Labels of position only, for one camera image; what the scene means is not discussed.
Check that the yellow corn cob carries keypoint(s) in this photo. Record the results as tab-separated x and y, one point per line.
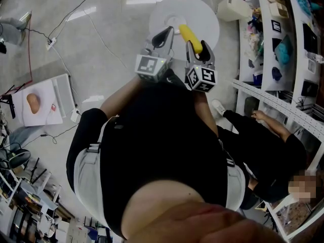
188	35

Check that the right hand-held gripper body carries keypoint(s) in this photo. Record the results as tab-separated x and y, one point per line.
202	76

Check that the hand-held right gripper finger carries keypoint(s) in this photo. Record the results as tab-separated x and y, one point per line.
209	53
190	52

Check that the black office chair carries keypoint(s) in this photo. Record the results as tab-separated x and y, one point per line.
17	158

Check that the person's left forearm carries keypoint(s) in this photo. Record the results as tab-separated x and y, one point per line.
119	97

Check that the white shelf unit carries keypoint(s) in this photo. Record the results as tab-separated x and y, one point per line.
291	67

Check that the person's black shoe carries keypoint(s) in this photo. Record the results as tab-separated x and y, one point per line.
174	78

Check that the person's black shirt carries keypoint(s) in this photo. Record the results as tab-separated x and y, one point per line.
162	135

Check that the white power strip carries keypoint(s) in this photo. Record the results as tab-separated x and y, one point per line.
51	43

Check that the white power adapter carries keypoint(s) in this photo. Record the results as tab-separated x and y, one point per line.
75	115

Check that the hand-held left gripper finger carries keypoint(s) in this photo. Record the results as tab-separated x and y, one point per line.
158	33
170	40

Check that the black and white printed card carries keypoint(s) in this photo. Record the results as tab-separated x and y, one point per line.
276	26

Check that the brown potato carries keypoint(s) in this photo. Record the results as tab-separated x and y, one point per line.
33	103

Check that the white plastic bin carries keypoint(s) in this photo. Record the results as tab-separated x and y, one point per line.
234	7

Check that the small red object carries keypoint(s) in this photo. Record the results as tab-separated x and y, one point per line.
53	107

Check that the perforated metal rail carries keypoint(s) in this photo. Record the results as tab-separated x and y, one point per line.
278	101

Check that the black tripod stand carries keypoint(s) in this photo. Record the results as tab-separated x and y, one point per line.
10	102

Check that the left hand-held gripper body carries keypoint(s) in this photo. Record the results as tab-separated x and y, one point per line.
149	64

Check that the person's chin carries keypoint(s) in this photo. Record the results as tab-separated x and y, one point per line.
197	221

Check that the white ribbed tray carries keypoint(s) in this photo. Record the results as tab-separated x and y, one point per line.
63	95

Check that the person's right forearm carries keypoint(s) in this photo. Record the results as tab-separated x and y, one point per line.
205	113

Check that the white round plate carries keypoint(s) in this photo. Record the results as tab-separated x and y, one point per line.
200	14

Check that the dark blue cloth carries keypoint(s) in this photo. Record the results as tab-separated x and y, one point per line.
277	73

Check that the teal cloth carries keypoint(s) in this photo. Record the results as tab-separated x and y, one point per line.
284	49

